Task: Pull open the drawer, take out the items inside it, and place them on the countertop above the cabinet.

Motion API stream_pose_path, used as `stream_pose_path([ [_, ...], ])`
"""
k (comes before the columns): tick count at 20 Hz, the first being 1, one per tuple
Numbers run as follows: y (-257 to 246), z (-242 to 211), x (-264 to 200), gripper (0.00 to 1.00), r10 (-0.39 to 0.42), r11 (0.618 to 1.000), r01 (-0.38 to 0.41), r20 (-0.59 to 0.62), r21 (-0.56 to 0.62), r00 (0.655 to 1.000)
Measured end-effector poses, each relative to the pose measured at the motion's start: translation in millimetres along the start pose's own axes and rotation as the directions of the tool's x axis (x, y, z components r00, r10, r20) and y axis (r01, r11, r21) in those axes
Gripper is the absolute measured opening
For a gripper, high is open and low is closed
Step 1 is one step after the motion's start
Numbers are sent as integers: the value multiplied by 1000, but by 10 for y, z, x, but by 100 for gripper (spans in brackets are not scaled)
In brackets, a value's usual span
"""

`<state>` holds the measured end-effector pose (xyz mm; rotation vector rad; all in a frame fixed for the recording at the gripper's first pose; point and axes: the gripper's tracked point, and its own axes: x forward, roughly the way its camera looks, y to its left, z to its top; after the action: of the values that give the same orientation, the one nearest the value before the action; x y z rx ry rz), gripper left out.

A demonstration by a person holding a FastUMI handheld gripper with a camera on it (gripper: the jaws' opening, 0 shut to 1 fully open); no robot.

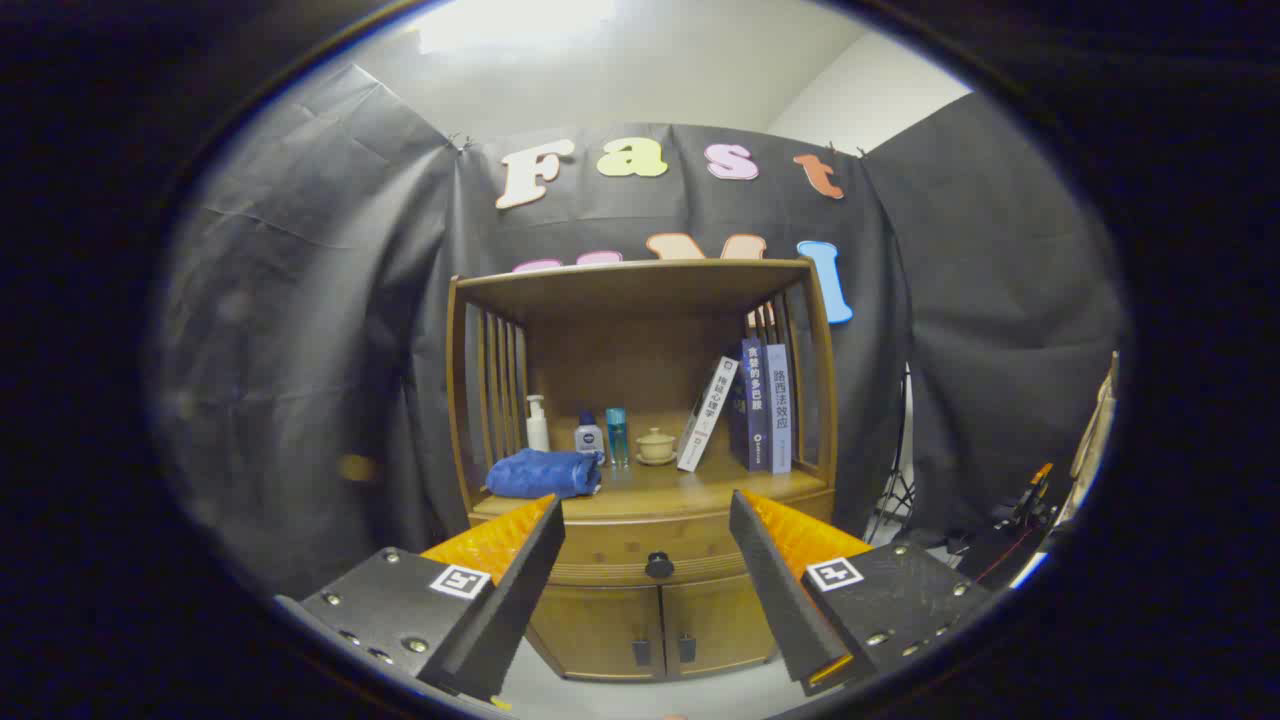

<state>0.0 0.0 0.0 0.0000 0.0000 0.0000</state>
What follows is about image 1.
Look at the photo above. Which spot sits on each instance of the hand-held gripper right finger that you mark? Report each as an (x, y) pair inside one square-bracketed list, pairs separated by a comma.
[(780, 600)]

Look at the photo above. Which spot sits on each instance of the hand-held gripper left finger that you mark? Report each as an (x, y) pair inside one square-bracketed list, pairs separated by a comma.
[(510, 610)]

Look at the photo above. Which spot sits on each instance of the wooden drawer with black knob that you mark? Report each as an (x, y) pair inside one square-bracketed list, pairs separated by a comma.
[(620, 545)]

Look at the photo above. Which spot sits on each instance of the wooden cabinet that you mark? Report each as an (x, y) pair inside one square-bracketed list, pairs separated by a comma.
[(640, 360)]

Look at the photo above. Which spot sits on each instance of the blue rolled towel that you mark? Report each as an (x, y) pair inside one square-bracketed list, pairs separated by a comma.
[(540, 472)]

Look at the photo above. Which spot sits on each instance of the metal tripod stand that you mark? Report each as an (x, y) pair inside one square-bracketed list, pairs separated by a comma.
[(903, 480)]

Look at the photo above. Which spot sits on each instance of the white pump bottle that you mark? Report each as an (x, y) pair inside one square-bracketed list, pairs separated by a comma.
[(538, 430)]

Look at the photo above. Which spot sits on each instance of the white bottle with blue cap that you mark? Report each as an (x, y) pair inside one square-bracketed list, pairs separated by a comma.
[(589, 438)]

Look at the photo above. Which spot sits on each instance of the pale grey-blue book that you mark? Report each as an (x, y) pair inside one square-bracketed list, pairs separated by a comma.
[(779, 410)]

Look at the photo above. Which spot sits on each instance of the beige lidded cup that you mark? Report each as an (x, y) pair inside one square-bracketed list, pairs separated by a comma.
[(657, 447)]

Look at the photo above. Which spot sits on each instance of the white book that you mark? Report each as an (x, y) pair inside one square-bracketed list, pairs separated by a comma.
[(706, 415)]

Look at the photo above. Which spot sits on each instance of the dark blue book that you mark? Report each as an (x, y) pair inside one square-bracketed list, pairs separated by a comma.
[(755, 400)]

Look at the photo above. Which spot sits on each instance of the clear blue bottle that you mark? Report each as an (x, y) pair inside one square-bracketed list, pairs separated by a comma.
[(617, 435)]

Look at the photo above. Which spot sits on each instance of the black side table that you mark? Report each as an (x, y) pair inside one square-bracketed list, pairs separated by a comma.
[(1000, 555)]

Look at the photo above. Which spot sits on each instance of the orange and black tool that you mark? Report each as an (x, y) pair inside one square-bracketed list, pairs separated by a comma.
[(1035, 490)]

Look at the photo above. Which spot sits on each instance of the beige hanging cloth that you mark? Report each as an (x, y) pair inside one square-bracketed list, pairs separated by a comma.
[(1095, 430)]

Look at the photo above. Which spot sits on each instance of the black backdrop cloth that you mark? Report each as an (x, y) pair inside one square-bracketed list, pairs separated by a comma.
[(300, 300)]

